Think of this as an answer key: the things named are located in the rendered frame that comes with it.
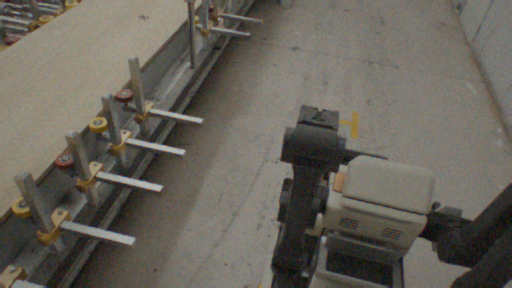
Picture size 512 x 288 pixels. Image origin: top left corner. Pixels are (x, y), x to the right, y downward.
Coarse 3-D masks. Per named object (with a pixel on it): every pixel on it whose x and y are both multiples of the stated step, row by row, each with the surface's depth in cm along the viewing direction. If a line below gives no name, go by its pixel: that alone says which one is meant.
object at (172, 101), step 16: (240, 0) 347; (208, 48) 274; (192, 80) 248; (176, 96) 229; (160, 128) 211; (128, 160) 185; (128, 176) 184; (112, 192) 171; (96, 208) 163; (96, 224) 162; (64, 240) 150; (80, 240) 152; (48, 256) 144; (64, 256) 145; (48, 272) 140; (64, 272) 146
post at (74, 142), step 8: (72, 136) 137; (72, 144) 139; (80, 144) 142; (72, 152) 142; (80, 152) 143; (80, 160) 145; (80, 168) 148; (88, 168) 151; (80, 176) 151; (88, 176) 152; (88, 192) 157; (96, 192) 161; (88, 200) 161; (96, 200) 163
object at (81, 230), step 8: (32, 216) 141; (64, 224) 139; (72, 224) 140; (80, 224) 140; (72, 232) 139; (80, 232) 138; (88, 232) 138; (96, 232) 138; (104, 232) 138; (104, 240) 138; (112, 240) 136; (120, 240) 136; (128, 240) 136
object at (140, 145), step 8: (96, 136) 178; (104, 136) 178; (128, 144) 177; (136, 144) 175; (144, 144) 176; (152, 144) 176; (160, 152) 175; (168, 152) 174; (176, 152) 173; (184, 152) 174
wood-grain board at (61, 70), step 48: (96, 0) 278; (144, 0) 284; (48, 48) 221; (96, 48) 225; (144, 48) 230; (0, 96) 184; (48, 96) 187; (96, 96) 190; (0, 144) 159; (48, 144) 161; (0, 192) 141
